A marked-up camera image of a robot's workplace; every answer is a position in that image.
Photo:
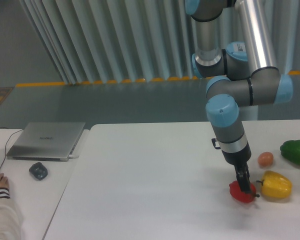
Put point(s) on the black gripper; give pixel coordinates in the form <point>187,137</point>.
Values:
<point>239,161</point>

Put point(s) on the red bell pepper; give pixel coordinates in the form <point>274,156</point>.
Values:
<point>236,193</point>

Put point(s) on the cream sleeved forearm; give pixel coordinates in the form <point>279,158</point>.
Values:
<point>10,221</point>

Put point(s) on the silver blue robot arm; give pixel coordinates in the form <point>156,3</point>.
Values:
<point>243,74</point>

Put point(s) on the brown egg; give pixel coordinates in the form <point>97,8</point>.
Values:
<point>265,159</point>

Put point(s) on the yellow bell pepper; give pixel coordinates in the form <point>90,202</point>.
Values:
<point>275,185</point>

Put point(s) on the green bell pepper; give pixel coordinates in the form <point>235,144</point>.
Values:
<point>290,150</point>

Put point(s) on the white usb plug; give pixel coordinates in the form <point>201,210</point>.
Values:
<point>73,157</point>

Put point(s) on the dark blue small tray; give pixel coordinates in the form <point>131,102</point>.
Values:
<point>38,171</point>

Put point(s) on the silver closed laptop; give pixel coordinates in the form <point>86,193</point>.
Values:
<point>47,141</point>

